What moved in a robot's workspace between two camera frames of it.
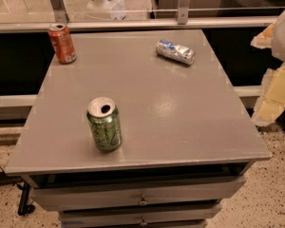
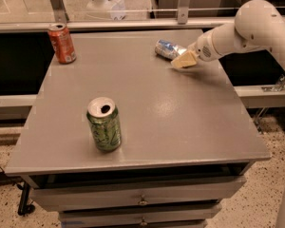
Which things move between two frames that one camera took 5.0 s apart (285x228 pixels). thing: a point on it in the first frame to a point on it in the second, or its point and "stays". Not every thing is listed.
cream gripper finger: x=277 y=93 to x=185 y=59
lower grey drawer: x=170 y=217 stays
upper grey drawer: x=52 y=199 stays
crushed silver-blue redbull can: x=176 y=51 stays
